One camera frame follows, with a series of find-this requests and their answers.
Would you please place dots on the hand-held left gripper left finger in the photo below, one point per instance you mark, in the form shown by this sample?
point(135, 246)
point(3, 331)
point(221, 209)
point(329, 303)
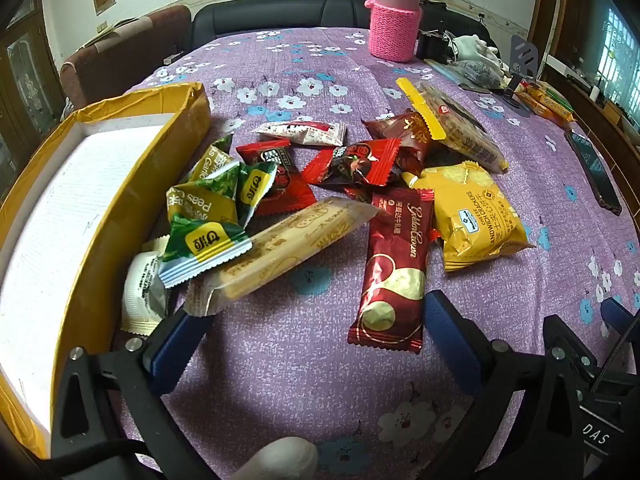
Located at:
point(172, 355)

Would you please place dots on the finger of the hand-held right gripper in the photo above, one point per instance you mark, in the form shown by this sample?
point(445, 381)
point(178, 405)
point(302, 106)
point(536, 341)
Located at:
point(617, 312)
point(570, 335)

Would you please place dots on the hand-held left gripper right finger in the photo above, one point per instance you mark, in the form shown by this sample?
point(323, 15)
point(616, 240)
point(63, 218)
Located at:
point(452, 340)

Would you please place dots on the long dark red wafer packet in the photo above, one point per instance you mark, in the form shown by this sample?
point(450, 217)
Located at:
point(395, 270)

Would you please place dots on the green packet with yellow label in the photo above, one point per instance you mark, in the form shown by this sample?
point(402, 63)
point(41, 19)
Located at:
point(205, 247)

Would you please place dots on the yellow cracker packet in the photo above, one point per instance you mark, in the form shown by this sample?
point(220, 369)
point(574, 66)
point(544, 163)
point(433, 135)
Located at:
point(475, 215)

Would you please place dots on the yellow cardboard box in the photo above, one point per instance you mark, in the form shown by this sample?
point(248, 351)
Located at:
point(50, 260)

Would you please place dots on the large green pea packet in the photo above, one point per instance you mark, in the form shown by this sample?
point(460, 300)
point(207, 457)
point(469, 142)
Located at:
point(200, 200)

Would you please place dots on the long beige biscuit packet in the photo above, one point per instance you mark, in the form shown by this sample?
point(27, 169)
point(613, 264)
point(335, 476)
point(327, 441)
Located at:
point(290, 245)

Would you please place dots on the small green pea packet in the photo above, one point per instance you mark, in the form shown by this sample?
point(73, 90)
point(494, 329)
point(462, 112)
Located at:
point(252, 187)

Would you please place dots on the red candy packet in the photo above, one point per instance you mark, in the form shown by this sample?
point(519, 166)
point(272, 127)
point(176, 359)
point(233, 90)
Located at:
point(285, 190)

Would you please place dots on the red and black snack packet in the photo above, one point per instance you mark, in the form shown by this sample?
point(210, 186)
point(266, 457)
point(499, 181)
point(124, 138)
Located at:
point(360, 160)

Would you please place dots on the clear biscuit pack yellow edge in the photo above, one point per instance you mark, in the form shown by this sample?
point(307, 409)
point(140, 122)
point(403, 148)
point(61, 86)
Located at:
point(465, 132)

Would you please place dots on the dark red snack packet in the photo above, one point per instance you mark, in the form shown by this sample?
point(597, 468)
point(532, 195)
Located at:
point(405, 132)

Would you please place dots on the white and red snack packet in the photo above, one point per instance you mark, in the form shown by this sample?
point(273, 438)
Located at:
point(305, 133)

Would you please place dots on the person's left hand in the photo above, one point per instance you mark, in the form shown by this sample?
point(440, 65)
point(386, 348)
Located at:
point(285, 460)

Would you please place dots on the purple floral tablecloth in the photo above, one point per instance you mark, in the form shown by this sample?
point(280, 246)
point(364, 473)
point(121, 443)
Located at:
point(310, 370)

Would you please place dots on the black smartphone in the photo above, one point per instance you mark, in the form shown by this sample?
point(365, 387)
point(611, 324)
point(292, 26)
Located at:
point(595, 170)

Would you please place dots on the orange snack packet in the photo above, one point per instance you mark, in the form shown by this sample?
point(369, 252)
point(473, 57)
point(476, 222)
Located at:
point(540, 102)

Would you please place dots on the green snack packet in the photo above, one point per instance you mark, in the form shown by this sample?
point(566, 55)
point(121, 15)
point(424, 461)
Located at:
point(557, 96)

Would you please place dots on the window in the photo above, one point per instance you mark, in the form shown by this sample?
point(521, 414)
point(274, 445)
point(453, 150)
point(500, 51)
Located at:
point(615, 45)

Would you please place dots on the grey phone stand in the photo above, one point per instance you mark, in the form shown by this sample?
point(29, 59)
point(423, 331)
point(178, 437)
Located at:
point(523, 57)

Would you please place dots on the white glove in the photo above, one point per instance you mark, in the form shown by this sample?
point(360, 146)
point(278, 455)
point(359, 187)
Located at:
point(477, 45)

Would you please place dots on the small black box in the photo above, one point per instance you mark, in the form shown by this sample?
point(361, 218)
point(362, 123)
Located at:
point(431, 44)

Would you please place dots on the brown armchair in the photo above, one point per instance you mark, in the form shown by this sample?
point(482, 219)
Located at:
point(125, 55)

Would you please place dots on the pink thermos with knitted sleeve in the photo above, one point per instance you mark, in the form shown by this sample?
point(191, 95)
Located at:
point(395, 25)

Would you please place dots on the wooden glass door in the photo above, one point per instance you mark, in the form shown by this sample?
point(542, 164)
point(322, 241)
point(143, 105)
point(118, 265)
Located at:
point(25, 70)

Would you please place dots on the black leather sofa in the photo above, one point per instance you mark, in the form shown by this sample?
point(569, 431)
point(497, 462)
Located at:
point(280, 15)

